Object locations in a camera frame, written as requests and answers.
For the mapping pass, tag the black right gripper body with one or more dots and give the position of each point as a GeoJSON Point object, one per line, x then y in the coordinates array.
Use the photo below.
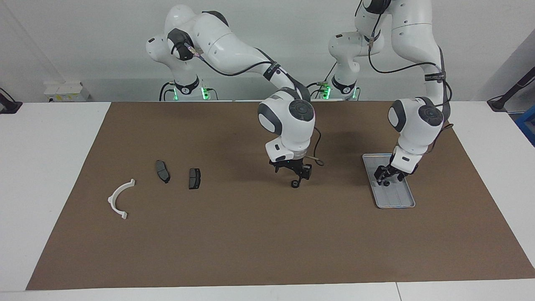
{"type": "Point", "coordinates": [292, 165]}

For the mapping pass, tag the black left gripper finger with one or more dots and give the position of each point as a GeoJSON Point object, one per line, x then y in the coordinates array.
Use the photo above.
{"type": "Point", "coordinates": [378, 176]}
{"type": "Point", "coordinates": [397, 179]}

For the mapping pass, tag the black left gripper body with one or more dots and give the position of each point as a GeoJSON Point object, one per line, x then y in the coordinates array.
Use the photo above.
{"type": "Point", "coordinates": [399, 171]}

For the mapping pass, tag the large black bearing gear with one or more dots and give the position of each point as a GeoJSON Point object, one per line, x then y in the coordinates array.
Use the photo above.
{"type": "Point", "coordinates": [295, 184]}

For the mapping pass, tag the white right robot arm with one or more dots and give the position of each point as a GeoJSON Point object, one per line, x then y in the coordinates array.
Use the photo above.
{"type": "Point", "coordinates": [234, 46]}

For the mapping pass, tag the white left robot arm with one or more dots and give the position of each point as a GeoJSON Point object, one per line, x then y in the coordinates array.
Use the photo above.
{"type": "Point", "coordinates": [413, 125]}

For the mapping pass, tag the silver metal tray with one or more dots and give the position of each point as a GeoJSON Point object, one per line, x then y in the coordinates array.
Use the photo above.
{"type": "Point", "coordinates": [401, 200]}

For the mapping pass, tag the brown table mat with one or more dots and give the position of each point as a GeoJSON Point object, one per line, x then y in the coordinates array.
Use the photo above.
{"type": "Point", "coordinates": [267, 234]}

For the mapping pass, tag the rectangular dark brake pad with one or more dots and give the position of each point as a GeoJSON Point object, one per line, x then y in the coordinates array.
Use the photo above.
{"type": "Point", "coordinates": [194, 178]}

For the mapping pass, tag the elongated dark brake pad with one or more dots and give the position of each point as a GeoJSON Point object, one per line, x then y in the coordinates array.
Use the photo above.
{"type": "Point", "coordinates": [163, 171]}

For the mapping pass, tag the blue bin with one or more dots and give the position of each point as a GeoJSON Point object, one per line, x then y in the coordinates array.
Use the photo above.
{"type": "Point", "coordinates": [527, 123]}

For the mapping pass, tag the white cardboard box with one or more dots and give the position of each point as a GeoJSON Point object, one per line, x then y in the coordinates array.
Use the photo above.
{"type": "Point", "coordinates": [62, 92]}

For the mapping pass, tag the black table clamp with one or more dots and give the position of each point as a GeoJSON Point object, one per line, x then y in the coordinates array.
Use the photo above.
{"type": "Point", "coordinates": [8, 104]}

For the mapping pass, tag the white curved plastic bracket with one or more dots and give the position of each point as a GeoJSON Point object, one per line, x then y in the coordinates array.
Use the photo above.
{"type": "Point", "coordinates": [111, 200]}

